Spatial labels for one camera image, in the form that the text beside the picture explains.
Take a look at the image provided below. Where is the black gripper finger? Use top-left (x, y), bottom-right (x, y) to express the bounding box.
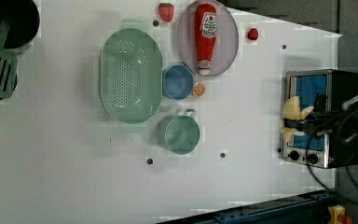
top-left (283, 119), bottom-right (306, 130)

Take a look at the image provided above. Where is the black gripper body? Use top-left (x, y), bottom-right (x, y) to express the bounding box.
top-left (304, 95), bottom-right (358, 150)

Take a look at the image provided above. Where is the peeled yellow toy banana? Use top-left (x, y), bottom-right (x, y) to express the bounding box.
top-left (280, 96), bottom-right (313, 143)

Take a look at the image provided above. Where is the green mug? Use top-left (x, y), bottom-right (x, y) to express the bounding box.
top-left (156, 109), bottom-right (200, 155)

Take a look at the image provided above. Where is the black toaster oven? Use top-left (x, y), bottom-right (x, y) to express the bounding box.
top-left (281, 69), bottom-right (358, 169)

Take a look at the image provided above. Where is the small red fruit toy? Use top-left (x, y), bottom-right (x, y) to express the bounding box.
top-left (247, 28), bottom-right (259, 41)

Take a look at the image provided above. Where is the orange slice toy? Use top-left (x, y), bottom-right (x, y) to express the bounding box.
top-left (192, 82), bottom-right (205, 97)

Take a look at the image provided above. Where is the grey round plate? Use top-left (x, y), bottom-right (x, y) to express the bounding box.
top-left (176, 0), bottom-right (239, 77)

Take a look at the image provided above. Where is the blue bowl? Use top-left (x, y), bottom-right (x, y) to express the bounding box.
top-left (162, 64), bottom-right (194, 100)

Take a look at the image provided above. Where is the red plush ketchup bottle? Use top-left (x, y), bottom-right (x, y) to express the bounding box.
top-left (194, 4), bottom-right (217, 76)

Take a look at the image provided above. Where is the red strawberry toy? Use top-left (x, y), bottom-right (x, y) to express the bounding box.
top-left (158, 3), bottom-right (174, 22)

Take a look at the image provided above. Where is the green perforated colander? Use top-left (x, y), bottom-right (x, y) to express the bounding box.
top-left (99, 19), bottom-right (162, 124)

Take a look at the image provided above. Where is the black utensil holder cup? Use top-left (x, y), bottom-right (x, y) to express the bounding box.
top-left (0, 0), bottom-right (40, 49)

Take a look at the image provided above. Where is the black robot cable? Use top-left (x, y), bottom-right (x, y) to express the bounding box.
top-left (304, 136), bottom-right (358, 213)

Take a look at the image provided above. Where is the blue metal frame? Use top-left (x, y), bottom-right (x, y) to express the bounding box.
top-left (159, 190), bottom-right (337, 224)

